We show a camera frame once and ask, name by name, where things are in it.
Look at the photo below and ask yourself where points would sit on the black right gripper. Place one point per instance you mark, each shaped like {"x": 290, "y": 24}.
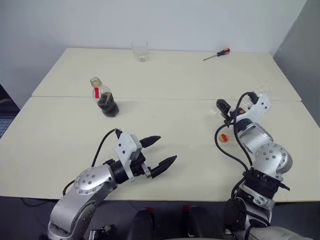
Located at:
{"x": 236, "y": 113}

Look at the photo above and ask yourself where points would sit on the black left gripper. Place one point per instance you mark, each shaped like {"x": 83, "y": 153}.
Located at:
{"x": 138, "y": 166}

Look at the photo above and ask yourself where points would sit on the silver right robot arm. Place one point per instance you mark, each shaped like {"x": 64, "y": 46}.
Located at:
{"x": 270, "y": 155}

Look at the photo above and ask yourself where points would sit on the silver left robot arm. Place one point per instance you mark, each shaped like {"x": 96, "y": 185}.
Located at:
{"x": 87, "y": 180}

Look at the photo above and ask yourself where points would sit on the plastic bottle with dark liquid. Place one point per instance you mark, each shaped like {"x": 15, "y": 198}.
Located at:
{"x": 108, "y": 106}

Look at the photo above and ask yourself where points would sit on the red bottle cap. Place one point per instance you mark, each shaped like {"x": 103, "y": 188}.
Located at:
{"x": 223, "y": 137}

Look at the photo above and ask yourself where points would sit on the red and black screwdriver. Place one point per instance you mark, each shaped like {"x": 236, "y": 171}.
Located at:
{"x": 223, "y": 52}

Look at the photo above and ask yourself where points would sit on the dark rounded shape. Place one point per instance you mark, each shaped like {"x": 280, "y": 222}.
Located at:
{"x": 141, "y": 225}

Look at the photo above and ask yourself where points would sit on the clear plastic cup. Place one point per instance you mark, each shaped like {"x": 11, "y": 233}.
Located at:
{"x": 140, "y": 51}

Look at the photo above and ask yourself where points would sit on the dark furniture piece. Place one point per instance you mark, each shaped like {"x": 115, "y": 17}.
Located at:
{"x": 7, "y": 107}

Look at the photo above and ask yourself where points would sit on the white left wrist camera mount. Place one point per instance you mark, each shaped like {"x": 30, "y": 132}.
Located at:
{"x": 125, "y": 150}

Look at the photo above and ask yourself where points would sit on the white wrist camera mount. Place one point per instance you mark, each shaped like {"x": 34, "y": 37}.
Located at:
{"x": 125, "y": 150}
{"x": 261, "y": 106}

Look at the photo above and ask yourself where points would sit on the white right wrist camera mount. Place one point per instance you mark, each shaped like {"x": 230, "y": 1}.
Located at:
{"x": 261, "y": 106}

